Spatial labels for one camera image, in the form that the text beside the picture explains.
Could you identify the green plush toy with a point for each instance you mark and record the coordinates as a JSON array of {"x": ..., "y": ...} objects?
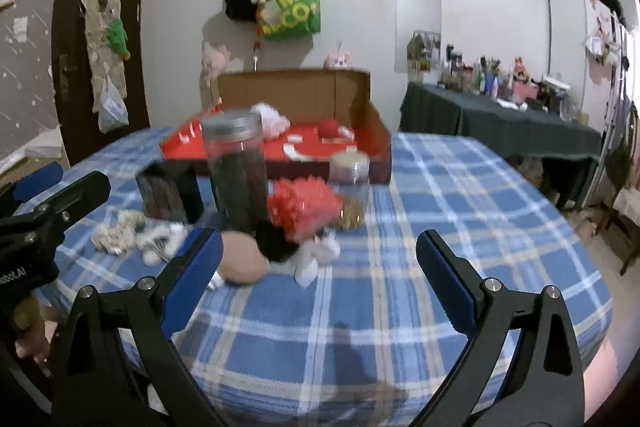
[{"x": 119, "y": 37}]

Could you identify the small clear plastic jar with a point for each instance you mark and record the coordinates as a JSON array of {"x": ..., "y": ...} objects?
[{"x": 350, "y": 179}]

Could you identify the white fluffy cloth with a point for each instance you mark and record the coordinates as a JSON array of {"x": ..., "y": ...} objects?
[{"x": 270, "y": 119}]

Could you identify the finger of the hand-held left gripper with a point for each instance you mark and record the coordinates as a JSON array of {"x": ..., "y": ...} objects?
[
  {"x": 75, "y": 199},
  {"x": 37, "y": 182}
]

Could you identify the cardboard box with red inside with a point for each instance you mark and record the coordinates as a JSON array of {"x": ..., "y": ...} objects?
[{"x": 300, "y": 92}]

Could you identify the tall glass jar metal lid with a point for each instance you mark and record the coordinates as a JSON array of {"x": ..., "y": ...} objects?
[{"x": 235, "y": 177}]

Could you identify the red hanging charm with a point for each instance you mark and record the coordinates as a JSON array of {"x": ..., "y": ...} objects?
[{"x": 256, "y": 47}]

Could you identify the red plastic bag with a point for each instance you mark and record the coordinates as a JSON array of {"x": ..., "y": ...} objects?
[{"x": 300, "y": 207}]

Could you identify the pale pink plush toy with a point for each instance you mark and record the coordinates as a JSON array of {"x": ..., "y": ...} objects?
[{"x": 214, "y": 62}]

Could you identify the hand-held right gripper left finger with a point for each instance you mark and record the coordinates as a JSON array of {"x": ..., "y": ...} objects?
[{"x": 192, "y": 277}]

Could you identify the row of bottles and trinkets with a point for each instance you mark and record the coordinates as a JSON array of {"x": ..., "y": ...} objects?
[{"x": 480, "y": 74}]

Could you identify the red yarn ball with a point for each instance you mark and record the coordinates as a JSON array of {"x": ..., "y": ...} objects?
[{"x": 330, "y": 129}]

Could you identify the side table with dark cloth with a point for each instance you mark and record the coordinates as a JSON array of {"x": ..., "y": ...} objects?
[{"x": 500, "y": 127}]

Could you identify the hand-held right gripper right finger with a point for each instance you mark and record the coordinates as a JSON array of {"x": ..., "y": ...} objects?
[{"x": 445, "y": 277}]

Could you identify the pink cat plush toy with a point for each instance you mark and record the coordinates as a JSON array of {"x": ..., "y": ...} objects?
[{"x": 337, "y": 61}]

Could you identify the beige hanging cloth organizer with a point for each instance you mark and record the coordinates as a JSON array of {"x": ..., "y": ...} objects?
[{"x": 97, "y": 42}]

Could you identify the clear plastic bag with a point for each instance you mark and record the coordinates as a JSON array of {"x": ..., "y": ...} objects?
[{"x": 112, "y": 109}]

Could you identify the blue plaid tablecloth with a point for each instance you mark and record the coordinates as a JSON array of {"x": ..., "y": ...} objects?
[{"x": 400, "y": 232}]

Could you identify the white sock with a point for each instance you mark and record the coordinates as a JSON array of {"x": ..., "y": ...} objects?
[{"x": 307, "y": 269}]

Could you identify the dark brown door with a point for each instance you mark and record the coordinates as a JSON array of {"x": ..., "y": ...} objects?
[{"x": 70, "y": 72}]

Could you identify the wall mirror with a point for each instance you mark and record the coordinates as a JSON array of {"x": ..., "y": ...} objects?
[{"x": 417, "y": 17}]

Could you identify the person's left hand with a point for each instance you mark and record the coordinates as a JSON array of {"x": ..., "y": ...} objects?
[{"x": 30, "y": 327}]

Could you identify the dark patterned box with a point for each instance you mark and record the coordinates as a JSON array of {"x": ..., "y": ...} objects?
[{"x": 165, "y": 197}]

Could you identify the white refrigerator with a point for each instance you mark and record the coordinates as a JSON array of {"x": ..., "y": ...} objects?
[{"x": 565, "y": 37}]

